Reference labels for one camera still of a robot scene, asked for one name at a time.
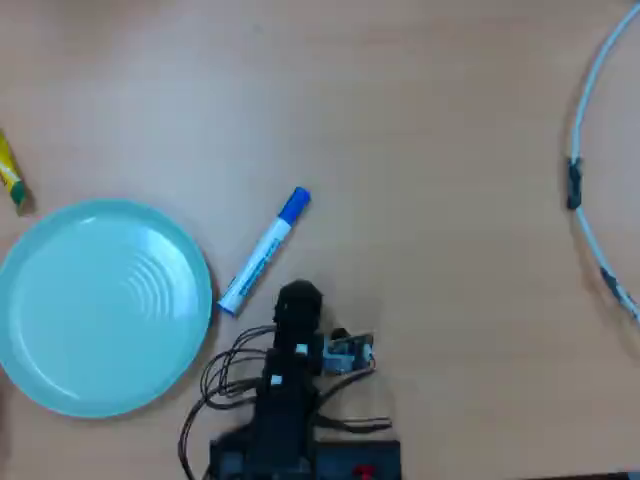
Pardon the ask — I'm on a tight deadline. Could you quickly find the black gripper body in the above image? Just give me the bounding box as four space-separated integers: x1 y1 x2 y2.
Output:
273 279 325 346

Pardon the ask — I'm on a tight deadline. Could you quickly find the blue white marker pen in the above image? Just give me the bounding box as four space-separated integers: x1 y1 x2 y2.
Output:
217 186 313 318

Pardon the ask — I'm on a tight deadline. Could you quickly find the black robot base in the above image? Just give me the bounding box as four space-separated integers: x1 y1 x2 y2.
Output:
208 430 403 480

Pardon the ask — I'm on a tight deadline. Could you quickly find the light blue plate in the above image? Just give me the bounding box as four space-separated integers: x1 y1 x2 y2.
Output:
0 198 215 420

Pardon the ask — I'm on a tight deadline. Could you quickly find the long black tape piece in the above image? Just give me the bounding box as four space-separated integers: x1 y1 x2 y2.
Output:
566 156 585 211

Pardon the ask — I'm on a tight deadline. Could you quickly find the short black tape piece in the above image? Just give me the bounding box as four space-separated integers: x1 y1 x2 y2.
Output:
599 267 622 301

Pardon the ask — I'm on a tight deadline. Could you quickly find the yellow green tube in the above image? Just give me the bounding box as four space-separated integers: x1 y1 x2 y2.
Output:
0 128 30 215

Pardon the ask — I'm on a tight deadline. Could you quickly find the blue wrist camera board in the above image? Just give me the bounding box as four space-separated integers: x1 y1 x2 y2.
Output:
322 328 377 376

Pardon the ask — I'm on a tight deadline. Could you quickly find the black robot wire bundle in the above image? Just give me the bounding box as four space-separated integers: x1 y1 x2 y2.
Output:
178 324 277 480

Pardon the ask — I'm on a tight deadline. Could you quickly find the black camera cable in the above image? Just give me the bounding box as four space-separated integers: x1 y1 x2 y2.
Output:
313 368 394 435

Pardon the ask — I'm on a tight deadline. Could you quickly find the white cable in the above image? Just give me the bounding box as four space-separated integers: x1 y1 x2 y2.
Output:
569 0 640 324

